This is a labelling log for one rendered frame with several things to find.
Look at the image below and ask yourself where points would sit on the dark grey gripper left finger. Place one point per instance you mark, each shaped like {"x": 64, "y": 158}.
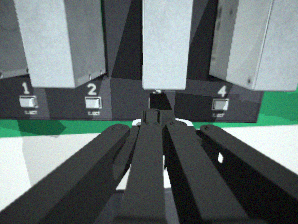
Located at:
{"x": 77, "y": 190}

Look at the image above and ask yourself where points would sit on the green bench mat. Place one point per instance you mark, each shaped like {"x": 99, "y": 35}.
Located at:
{"x": 278, "y": 108}

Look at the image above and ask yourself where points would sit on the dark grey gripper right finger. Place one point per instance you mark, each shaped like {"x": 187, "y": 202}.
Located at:
{"x": 204, "y": 191}

